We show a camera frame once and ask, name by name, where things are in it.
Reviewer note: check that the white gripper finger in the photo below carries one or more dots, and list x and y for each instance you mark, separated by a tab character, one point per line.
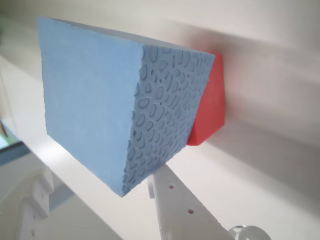
180	215
37	200

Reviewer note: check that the blue foam cube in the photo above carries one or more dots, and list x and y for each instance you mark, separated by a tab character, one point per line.
87	100

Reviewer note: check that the red foam cube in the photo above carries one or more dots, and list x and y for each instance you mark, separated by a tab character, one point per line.
211	107

